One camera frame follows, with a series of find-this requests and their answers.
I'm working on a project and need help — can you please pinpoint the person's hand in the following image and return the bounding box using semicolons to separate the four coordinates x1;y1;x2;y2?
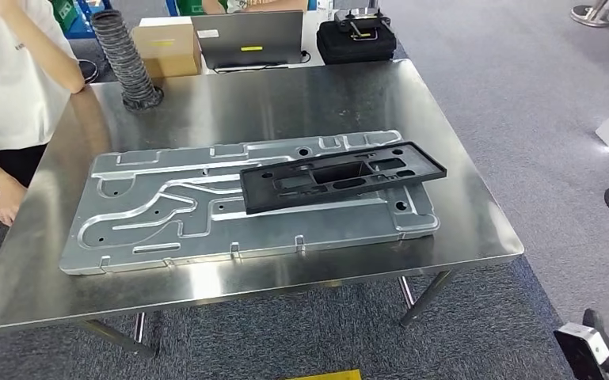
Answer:
0;178;28;227

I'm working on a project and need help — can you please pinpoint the black plastic plate frame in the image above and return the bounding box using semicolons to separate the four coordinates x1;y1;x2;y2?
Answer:
239;141;447;215

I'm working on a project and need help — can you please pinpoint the steel workbench table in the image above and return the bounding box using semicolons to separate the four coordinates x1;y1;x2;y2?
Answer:
0;59;526;360

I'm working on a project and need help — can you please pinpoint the person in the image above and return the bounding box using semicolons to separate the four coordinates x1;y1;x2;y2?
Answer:
0;0;86;227

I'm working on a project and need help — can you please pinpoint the machined aluminium plate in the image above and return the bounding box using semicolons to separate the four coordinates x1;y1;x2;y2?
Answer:
59;130;440;276

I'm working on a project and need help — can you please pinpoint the blue crate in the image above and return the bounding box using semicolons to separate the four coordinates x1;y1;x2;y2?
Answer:
65;0;112;40

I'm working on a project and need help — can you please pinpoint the green box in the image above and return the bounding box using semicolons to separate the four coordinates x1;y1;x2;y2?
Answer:
49;0;81;23

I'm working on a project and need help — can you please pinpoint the brown cardboard box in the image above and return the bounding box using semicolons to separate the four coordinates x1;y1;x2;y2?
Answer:
131;15;203;80

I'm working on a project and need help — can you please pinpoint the grey laptop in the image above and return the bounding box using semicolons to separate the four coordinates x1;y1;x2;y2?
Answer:
190;10;305;70

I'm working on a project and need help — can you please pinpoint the black carrying case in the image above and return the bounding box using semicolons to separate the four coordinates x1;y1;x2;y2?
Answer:
316;19;398;66

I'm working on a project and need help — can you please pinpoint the grey handheld controller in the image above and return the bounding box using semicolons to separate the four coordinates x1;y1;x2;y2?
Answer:
333;7;392;42

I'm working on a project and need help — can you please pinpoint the silver stanchion base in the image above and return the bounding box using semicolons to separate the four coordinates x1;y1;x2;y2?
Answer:
569;0;609;29

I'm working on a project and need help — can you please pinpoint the black corrugated hose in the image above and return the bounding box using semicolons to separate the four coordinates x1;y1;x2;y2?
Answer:
90;9;165;112

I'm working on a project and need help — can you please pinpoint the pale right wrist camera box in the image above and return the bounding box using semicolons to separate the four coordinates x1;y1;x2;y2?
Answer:
553;322;609;380

